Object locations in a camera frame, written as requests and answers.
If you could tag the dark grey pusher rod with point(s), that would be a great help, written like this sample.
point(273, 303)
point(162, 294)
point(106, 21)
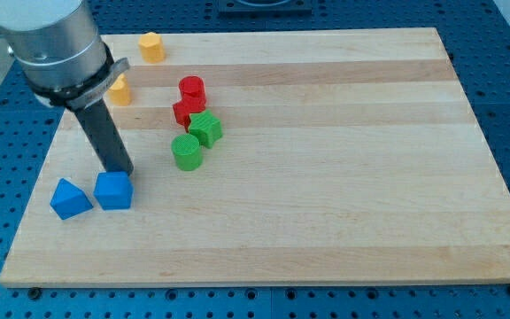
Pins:
point(100, 129)

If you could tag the blue cube block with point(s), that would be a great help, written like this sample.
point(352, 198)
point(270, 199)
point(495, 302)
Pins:
point(113, 190)

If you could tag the blue triangle block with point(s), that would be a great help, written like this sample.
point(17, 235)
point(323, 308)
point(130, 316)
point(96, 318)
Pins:
point(68, 200)

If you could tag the yellow block behind arm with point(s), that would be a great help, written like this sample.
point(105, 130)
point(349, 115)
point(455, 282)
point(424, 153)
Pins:
point(120, 93)

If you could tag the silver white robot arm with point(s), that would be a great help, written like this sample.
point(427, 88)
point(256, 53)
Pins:
point(67, 64)

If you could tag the yellow hexagon block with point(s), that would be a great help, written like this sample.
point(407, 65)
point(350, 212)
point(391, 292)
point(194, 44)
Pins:
point(151, 47)

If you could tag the red star block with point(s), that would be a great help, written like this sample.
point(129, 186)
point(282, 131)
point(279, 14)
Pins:
point(187, 106)

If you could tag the green cylinder block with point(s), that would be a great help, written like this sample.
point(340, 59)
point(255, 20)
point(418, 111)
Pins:
point(187, 152)

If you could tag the red cylinder block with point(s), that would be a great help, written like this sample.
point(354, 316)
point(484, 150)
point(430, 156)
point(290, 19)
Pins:
point(192, 86)

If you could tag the green star block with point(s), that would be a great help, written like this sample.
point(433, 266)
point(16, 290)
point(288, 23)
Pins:
point(206, 127)

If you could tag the dark mounting plate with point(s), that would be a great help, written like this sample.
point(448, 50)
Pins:
point(264, 6)

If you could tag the wooden board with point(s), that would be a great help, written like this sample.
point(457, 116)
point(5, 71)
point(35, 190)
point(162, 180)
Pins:
point(348, 157)

